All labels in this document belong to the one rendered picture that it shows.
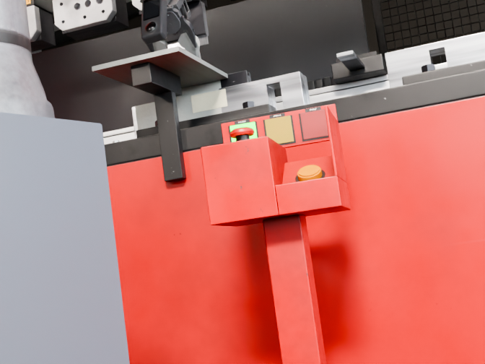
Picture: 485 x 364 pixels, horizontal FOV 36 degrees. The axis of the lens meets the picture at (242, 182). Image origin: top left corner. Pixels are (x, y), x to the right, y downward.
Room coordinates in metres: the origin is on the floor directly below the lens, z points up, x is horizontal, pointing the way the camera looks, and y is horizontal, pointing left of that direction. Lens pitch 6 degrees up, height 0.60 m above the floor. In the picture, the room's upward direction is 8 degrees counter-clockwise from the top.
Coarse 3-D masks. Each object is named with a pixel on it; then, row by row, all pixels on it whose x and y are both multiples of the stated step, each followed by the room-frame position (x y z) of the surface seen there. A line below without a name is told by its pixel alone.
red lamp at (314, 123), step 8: (312, 112) 1.23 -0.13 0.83; (320, 112) 1.23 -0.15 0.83; (304, 120) 1.23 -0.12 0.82; (312, 120) 1.23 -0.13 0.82; (320, 120) 1.23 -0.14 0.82; (304, 128) 1.23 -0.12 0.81; (312, 128) 1.23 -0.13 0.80; (320, 128) 1.23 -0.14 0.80; (304, 136) 1.23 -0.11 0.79; (312, 136) 1.23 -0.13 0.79; (320, 136) 1.23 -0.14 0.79
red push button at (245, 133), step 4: (240, 128) 1.16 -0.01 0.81; (244, 128) 1.16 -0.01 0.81; (248, 128) 1.16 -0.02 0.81; (232, 132) 1.16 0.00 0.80; (236, 132) 1.16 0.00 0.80; (240, 132) 1.15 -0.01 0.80; (244, 132) 1.16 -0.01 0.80; (248, 132) 1.16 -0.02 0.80; (252, 132) 1.16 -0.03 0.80; (232, 136) 1.17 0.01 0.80; (236, 136) 1.17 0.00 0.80; (240, 136) 1.16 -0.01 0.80; (244, 136) 1.16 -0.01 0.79; (248, 136) 1.17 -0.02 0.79; (236, 140) 1.17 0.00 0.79; (240, 140) 1.16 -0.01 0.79
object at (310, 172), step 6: (300, 168) 1.16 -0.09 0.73; (306, 168) 1.16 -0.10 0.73; (312, 168) 1.15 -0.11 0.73; (318, 168) 1.15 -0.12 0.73; (300, 174) 1.15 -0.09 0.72; (306, 174) 1.14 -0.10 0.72; (312, 174) 1.14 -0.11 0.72; (318, 174) 1.14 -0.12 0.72; (300, 180) 1.15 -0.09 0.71; (306, 180) 1.14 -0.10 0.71
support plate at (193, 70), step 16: (176, 48) 1.31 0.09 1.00; (112, 64) 1.35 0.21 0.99; (128, 64) 1.35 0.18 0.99; (160, 64) 1.38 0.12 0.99; (176, 64) 1.40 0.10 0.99; (192, 64) 1.41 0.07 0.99; (208, 64) 1.45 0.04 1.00; (128, 80) 1.47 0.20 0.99; (192, 80) 1.54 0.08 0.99; (208, 80) 1.55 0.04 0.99
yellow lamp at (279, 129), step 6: (270, 120) 1.25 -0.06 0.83; (276, 120) 1.24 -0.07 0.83; (282, 120) 1.24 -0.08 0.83; (288, 120) 1.24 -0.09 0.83; (270, 126) 1.25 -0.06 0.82; (276, 126) 1.24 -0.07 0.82; (282, 126) 1.24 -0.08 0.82; (288, 126) 1.24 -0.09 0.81; (270, 132) 1.25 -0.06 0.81; (276, 132) 1.24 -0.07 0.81; (282, 132) 1.24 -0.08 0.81; (288, 132) 1.24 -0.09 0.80; (276, 138) 1.24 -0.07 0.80; (282, 138) 1.24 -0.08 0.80; (288, 138) 1.24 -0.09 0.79
